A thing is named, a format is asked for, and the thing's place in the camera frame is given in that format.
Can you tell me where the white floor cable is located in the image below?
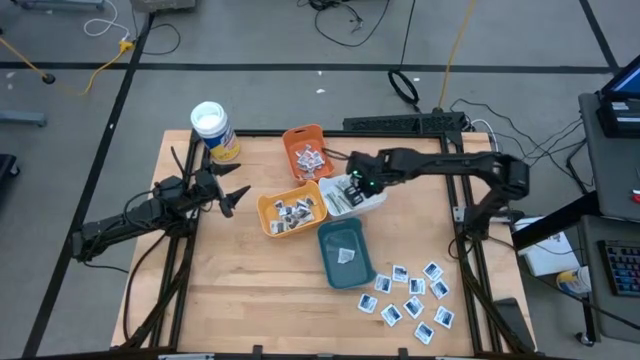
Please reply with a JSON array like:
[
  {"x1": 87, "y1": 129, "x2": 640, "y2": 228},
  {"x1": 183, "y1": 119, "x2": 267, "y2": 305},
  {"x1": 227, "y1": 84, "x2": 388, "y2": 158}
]
[
  {"x1": 82, "y1": 0, "x2": 132, "y2": 41},
  {"x1": 469, "y1": 118, "x2": 499, "y2": 159}
]

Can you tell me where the black monitor blue screen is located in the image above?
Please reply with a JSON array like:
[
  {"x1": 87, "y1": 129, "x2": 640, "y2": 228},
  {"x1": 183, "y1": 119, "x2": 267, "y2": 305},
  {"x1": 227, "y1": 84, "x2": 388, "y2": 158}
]
[{"x1": 599, "y1": 64, "x2": 640, "y2": 101}]

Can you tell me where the orange plastic bin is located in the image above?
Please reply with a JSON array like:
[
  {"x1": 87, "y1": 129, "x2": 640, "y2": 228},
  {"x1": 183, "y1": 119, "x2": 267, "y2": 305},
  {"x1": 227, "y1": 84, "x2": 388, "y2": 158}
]
[{"x1": 281, "y1": 123, "x2": 336, "y2": 185}]

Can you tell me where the black desk crossbar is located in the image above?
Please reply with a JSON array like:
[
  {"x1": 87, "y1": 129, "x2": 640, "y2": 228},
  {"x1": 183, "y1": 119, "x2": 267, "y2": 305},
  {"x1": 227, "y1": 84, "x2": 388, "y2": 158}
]
[{"x1": 512, "y1": 190, "x2": 601, "y2": 251}]

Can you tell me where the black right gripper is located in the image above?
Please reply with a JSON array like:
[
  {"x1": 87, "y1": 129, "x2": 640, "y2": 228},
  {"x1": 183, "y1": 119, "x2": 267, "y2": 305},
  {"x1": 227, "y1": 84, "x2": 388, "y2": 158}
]
[{"x1": 344, "y1": 167, "x2": 385, "y2": 208}]

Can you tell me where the yellow hanging cord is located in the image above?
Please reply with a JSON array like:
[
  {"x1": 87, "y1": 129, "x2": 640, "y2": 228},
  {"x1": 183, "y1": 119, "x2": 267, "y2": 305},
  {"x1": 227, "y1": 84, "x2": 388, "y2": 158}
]
[
  {"x1": 0, "y1": 37, "x2": 49, "y2": 79},
  {"x1": 436, "y1": 0, "x2": 476, "y2": 111}
]

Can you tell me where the black box device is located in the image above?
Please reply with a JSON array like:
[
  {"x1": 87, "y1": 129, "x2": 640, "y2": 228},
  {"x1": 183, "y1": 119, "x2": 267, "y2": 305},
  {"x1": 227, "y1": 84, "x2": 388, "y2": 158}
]
[{"x1": 594, "y1": 97, "x2": 640, "y2": 140}]

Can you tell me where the black floor cable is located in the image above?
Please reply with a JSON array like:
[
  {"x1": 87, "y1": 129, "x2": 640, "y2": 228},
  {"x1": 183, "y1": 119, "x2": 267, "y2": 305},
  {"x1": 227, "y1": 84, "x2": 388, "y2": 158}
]
[
  {"x1": 297, "y1": 0, "x2": 391, "y2": 49},
  {"x1": 132, "y1": 22, "x2": 181, "y2": 56},
  {"x1": 448, "y1": 97, "x2": 586, "y2": 174}
]

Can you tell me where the yellow extension cable with plug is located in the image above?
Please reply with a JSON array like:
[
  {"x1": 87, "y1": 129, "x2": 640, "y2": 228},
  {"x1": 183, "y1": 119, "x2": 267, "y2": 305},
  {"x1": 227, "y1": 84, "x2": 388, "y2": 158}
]
[{"x1": 52, "y1": 39, "x2": 136, "y2": 97}]

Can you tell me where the black cable with coil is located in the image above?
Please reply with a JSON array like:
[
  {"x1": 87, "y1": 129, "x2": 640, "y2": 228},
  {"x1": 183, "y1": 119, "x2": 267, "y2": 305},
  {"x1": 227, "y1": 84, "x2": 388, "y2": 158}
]
[{"x1": 387, "y1": 0, "x2": 421, "y2": 114}]

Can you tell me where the teal plastic bin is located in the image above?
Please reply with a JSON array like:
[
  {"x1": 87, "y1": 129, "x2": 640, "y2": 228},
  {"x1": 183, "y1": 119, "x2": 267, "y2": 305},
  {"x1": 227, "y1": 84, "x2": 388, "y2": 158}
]
[{"x1": 316, "y1": 216, "x2": 377, "y2": 290}]

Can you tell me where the Lysol disinfecting wipes canister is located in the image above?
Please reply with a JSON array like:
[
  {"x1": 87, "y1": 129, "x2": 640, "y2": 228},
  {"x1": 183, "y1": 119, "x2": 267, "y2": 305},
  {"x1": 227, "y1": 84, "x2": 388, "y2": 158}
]
[
  {"x1": 189, "y1": 100, "x2": 241, "y2": 162},
  {"x1": 555, "y1": 265, "x2": 592, "y2": 296}
]

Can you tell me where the white plastic bin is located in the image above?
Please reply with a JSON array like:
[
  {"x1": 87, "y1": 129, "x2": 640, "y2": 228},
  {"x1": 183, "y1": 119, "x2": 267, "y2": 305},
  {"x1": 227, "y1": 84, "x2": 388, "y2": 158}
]
[{"x1": 317, "y1": 172, "x2": 389, "y2": 219}]

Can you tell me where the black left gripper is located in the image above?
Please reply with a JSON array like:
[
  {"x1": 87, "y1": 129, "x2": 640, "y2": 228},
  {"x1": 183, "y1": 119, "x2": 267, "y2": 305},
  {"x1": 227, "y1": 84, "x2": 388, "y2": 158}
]
[{"x1": 193, "y1": 162, "x2": 252, "y2": 219}]

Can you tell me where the yellow plastic bin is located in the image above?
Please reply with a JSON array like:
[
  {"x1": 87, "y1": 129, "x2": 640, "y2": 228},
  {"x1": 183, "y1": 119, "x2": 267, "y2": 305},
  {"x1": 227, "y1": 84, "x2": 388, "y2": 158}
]
[{"x1": 256, "y1": 180, "x2": 329, "y2": 239}]

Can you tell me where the grey desk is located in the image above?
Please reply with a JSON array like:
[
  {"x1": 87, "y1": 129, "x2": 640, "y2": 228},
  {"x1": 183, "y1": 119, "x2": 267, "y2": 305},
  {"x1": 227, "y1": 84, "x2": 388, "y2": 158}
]
[
  {"x1": 577, "y1": 214, "x2": 640, "y2": 344},
  {"x1": 578, "y1": 92, "x2": 640, "y2": 221}
]

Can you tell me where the grey metal floor foot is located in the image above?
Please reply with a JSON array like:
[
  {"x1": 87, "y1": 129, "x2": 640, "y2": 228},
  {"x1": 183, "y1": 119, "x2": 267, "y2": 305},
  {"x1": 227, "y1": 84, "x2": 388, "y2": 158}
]
[
  {"x1": 0, "y1": 110, "x2": 49, "y2": 129},
  {"x1": 9, "y1": 0, "x2": 106, "y2": 12}
]

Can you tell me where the black flat pedal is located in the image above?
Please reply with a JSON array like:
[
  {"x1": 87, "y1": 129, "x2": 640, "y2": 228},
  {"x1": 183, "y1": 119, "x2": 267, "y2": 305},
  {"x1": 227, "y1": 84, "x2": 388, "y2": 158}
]
[{"x1": 492, "y1": 297, "x2": 536, "y2": 351}]

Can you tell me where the black computer keyboard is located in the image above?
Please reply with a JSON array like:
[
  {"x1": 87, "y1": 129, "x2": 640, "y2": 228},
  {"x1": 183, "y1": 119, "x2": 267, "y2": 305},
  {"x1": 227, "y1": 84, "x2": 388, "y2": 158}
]
[{"x1": 596, "y1": 238, "x2": 640, "y2": 298}]

